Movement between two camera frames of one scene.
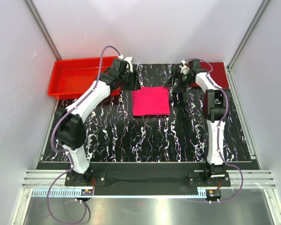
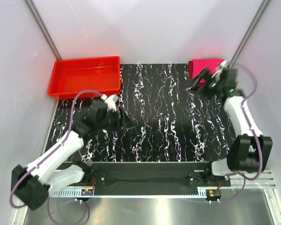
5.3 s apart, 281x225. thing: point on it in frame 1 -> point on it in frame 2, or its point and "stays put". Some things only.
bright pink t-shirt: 151,101 -> 210,64
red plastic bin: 70,78 stays put
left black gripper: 134,85 -> 124,118
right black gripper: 179,88 -> 203,75
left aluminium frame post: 43,30 stays put
